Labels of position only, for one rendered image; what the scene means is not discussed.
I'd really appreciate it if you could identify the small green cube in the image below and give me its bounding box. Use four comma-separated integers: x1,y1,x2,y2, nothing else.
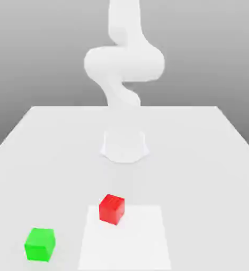
23,227,56,263

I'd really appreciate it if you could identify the small red cube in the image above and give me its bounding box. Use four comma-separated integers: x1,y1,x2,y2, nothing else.
99,193,126,226

